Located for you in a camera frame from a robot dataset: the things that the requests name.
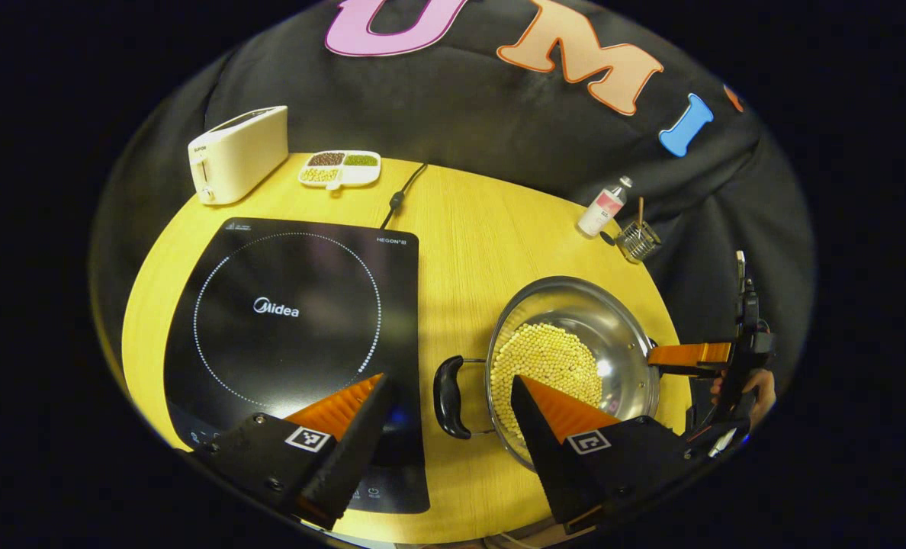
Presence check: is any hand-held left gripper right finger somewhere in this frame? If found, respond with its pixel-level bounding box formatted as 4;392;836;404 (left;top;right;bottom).
510;374;709;535

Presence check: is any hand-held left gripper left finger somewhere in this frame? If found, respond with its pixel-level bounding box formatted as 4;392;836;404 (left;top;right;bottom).
194;372;394;531

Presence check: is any steel pot with black handles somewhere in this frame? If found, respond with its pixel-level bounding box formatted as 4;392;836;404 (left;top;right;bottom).
433;276;661;470

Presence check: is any black induction cooktop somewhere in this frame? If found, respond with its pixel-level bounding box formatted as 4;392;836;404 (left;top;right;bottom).
163;217;431;514

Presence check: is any pile of yellow beans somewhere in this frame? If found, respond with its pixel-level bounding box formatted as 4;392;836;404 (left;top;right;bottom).
490;323;605;443

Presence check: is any small glass cup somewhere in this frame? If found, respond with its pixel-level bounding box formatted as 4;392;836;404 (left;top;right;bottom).
617;220;663;264

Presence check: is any small bottle with pink label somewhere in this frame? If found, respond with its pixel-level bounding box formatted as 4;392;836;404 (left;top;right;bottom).
577;177;634;237

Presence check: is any white divided dish with beans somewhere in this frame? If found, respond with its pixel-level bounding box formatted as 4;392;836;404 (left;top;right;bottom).
298;150;382;190

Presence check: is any white toaster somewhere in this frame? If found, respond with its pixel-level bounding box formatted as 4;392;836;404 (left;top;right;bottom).
188;105;289;205

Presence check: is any black power cable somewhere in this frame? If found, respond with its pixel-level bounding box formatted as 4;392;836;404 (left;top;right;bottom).
381;162;429;230

